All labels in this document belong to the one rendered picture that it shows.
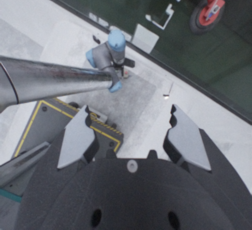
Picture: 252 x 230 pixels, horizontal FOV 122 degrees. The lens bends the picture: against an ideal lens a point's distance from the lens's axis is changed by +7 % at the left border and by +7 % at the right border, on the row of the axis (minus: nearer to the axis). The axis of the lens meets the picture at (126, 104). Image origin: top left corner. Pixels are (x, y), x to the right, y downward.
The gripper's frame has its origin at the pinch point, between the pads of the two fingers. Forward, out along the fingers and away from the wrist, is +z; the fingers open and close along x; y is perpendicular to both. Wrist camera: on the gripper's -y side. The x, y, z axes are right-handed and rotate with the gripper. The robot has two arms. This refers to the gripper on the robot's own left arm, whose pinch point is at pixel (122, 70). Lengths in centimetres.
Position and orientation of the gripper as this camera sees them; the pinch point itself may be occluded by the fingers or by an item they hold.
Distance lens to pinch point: 72.3
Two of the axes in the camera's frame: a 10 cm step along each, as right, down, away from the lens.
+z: -0.3, -1.0, 9.9
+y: -10.0, -0.2, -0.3
